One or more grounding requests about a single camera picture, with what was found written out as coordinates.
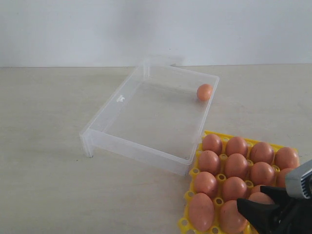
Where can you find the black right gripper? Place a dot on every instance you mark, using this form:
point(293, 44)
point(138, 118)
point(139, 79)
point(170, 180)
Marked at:
point(294, 218)

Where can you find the yellow plastic egg tray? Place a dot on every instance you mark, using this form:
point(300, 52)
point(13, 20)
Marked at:
point(184, 224)

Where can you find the clear plastic container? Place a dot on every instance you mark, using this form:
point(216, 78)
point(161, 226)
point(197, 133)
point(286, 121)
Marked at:
point(153, 117)

